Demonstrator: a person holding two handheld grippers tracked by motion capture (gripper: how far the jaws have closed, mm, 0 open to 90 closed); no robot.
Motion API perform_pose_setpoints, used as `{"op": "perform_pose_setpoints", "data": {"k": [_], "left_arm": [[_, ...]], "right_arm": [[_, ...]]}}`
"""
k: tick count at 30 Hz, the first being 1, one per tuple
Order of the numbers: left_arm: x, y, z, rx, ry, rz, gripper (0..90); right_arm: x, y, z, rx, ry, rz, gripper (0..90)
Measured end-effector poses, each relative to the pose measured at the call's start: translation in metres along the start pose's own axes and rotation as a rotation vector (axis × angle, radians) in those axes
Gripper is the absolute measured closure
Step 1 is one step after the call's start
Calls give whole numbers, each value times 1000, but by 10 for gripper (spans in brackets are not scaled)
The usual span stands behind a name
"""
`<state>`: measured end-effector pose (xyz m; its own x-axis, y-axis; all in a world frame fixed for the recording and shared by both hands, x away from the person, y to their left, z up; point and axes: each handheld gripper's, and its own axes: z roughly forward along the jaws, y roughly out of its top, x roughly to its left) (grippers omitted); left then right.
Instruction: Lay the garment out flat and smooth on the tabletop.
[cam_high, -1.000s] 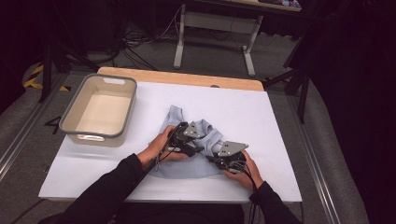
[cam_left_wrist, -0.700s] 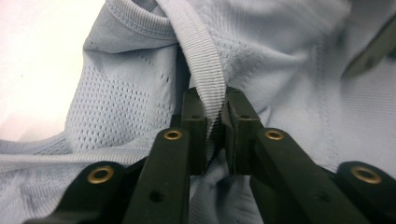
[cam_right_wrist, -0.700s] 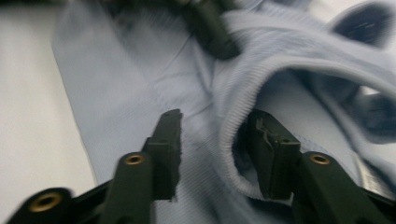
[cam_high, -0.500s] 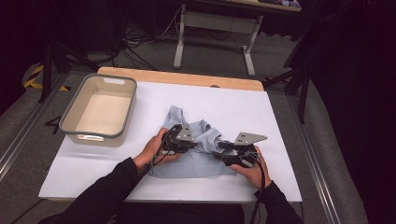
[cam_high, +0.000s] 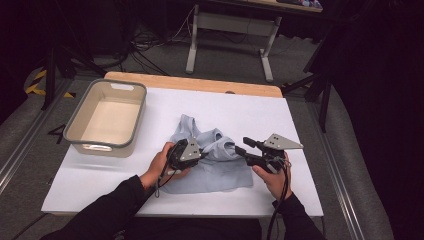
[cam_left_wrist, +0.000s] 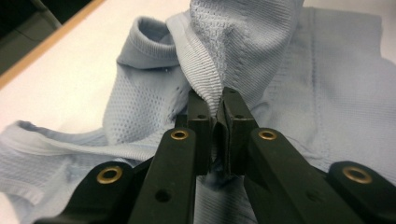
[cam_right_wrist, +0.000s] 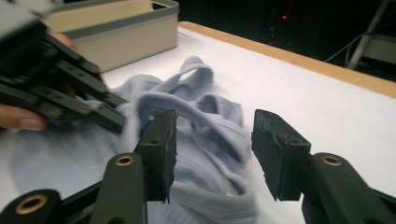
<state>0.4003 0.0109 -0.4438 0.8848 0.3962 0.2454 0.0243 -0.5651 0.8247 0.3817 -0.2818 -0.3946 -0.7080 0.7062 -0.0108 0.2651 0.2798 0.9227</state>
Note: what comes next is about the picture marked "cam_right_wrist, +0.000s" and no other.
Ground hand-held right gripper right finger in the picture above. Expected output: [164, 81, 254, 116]
[250, 108, 312, 202]

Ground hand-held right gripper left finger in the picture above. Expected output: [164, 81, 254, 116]
[134, 108, 179, 204]

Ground light blue tank top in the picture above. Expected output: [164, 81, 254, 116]
[12, 55, 260, 224]

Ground beige basket with grey rim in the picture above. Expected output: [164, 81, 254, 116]
[41, 0, 181, 73]

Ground white table mat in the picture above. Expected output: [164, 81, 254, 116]
[0, 26, 396, 224]

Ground white cable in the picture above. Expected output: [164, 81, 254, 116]
[323, 31, 370, 63]

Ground grey metal frame desk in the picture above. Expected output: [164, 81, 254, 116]
[345, 0, 396, 82]

